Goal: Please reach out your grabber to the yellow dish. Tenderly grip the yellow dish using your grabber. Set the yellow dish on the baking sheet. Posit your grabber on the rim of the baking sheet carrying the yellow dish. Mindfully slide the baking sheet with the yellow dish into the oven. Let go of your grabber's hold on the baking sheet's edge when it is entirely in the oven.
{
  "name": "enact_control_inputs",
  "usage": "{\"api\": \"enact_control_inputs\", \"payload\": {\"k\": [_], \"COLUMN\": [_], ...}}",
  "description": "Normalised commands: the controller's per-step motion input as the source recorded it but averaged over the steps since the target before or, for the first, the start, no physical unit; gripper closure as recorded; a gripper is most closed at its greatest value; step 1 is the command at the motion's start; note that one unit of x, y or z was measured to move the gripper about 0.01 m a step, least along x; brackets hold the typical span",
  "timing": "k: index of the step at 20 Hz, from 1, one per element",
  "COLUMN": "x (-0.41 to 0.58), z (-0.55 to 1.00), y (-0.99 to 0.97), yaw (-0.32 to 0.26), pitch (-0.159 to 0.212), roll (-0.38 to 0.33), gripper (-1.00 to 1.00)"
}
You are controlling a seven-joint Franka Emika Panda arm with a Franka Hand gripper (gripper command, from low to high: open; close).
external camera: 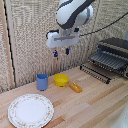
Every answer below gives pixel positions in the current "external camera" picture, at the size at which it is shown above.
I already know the black cable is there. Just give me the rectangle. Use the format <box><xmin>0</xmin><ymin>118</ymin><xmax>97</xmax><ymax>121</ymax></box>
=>
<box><xmin>79</xmin><ymin>11</ymin><xmax>128</xmax><ymax>38</ymax></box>

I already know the black dish rack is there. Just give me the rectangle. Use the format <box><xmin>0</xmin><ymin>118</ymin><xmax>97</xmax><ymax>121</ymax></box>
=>
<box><xmin>79</xmin><ymin>36</ymin><xmax>128</xmax><ymax>85</ymax></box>

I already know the yellow bowl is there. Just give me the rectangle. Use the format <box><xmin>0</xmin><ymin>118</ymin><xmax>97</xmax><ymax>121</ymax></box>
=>
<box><xmin>53</xmin><ymin>73</ymin><xmax>71</xmax><ymax>88</ymax></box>

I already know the orange block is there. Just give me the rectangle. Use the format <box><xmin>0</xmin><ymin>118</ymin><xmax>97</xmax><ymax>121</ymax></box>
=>
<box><xmin>68</xmin><ymin>82</ymin><xmax>84</xmax><ymax>94</ymax></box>

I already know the beige woven folding screen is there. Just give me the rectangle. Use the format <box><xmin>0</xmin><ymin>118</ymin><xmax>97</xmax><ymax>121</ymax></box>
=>
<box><xmin>0</xmin><ymin>0</ymin><xmax>128</xmax><ymax>94</ymax></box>

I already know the white floral rim plate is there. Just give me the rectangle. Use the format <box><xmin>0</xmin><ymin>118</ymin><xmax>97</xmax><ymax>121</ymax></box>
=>
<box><xmin>7</xmin><ymin>93</ymin><xmax>55</xmax><ymax>128</ymax></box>

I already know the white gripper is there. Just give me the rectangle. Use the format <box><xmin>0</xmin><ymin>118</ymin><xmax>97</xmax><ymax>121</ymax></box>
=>
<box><xmin>45</xmin><ymin>28</ymin><xmax>81</xmax><ymax>58</ymax></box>

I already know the blue cup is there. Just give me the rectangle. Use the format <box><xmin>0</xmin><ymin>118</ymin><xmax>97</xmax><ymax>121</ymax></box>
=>
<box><xmin>36</xmin><ymin>73</ymin><xmax>50</xmax><ymax>92</ymax></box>

